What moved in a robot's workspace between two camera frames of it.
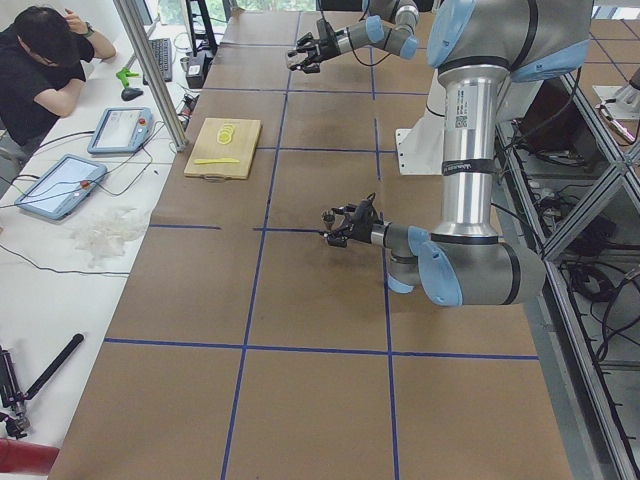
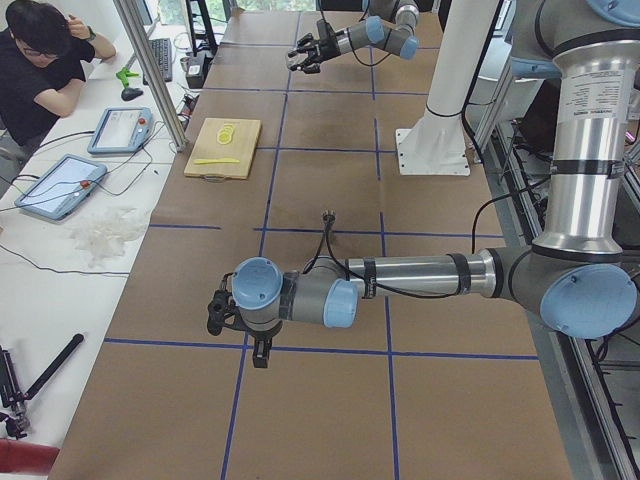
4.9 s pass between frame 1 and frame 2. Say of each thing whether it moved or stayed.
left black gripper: moved
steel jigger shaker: stayed
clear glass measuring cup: stayed
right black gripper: stayed
